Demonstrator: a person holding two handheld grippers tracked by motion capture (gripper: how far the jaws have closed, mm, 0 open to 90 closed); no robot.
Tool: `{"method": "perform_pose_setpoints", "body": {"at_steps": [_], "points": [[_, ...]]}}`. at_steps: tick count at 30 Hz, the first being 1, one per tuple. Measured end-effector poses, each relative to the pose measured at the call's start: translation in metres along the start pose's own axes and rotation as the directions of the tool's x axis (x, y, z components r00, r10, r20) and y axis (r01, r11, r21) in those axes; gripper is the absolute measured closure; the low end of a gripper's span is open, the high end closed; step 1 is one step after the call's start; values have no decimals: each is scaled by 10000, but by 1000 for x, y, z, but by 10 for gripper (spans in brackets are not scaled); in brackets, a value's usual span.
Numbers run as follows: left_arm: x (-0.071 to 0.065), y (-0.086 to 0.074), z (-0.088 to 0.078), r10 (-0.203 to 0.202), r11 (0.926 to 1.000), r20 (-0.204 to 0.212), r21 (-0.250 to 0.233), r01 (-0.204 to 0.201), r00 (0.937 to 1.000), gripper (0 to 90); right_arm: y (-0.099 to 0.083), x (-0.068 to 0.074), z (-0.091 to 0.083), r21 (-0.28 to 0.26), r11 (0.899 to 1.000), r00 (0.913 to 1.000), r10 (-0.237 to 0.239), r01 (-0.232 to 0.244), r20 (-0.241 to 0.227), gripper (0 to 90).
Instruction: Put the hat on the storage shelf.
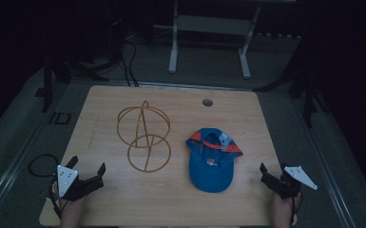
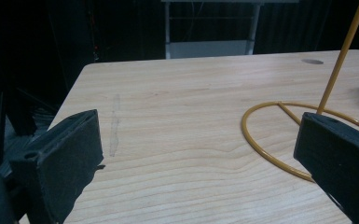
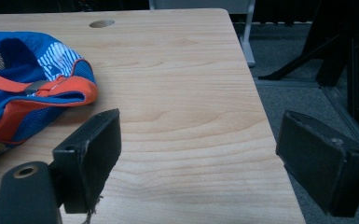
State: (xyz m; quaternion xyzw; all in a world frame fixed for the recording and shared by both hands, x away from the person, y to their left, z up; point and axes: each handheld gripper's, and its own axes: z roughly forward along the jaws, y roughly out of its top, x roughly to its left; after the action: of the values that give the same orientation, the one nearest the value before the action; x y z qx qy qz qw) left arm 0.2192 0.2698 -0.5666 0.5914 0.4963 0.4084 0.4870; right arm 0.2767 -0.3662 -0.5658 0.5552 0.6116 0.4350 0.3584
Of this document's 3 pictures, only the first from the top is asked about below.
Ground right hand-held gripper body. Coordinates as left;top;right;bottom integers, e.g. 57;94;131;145
260;164;318;200

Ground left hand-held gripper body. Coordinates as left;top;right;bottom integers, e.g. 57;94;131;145
56;164;105;202

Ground blue cap with orange trim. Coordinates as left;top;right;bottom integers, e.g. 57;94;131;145
184;127;244;194

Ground gold wire hat stand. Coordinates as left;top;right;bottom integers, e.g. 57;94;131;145
116;100;172;174

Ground person's left hand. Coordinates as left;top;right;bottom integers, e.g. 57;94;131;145
58;189;87;228

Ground person's right hand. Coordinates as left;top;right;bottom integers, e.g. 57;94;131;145
272;191;299;228

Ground black tripod stand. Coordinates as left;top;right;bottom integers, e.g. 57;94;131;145
33;53;110;114
255;67;332;129

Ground black looped cable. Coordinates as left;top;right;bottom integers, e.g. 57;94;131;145
28;153;60;178

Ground black hanging cables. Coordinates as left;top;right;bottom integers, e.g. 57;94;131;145
119;37;140;87

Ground white metal stand frame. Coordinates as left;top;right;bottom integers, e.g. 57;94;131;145
167;0;262;80

